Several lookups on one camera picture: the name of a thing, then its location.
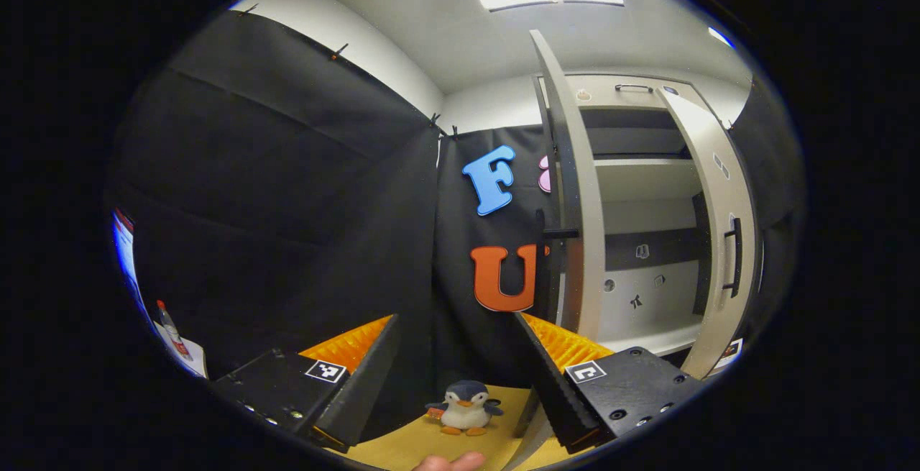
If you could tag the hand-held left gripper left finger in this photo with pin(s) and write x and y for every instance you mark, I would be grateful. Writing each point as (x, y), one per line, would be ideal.
(366, 385)

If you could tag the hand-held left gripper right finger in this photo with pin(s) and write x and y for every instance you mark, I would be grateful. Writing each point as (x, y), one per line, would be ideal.
(550, 385)

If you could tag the grey cabinet door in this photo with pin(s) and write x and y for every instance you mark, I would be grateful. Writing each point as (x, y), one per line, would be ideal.
(589, 270)
(719, 334)

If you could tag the grey cabinet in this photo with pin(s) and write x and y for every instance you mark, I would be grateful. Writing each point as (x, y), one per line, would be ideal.
(647, 212)

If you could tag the small red cap bottle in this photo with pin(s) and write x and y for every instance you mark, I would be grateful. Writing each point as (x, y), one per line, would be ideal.
(172, 331)

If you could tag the grey cabinet drawer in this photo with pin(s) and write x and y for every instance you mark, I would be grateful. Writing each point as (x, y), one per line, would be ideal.
(600, 86)

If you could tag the penguin plush toy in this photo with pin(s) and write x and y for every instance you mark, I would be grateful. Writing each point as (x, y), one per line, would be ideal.
(466, 406)

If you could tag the white paper sheet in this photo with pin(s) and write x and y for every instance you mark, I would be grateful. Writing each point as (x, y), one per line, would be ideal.
(194, 359)

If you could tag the small printed card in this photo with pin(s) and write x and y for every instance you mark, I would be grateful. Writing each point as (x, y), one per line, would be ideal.
(729, 352)

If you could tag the black backdrop cloth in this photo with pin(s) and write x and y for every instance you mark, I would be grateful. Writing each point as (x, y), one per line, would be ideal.
(287, 205)

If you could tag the bright display screen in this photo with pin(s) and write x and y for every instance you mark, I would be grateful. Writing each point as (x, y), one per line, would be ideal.
(126, 255)

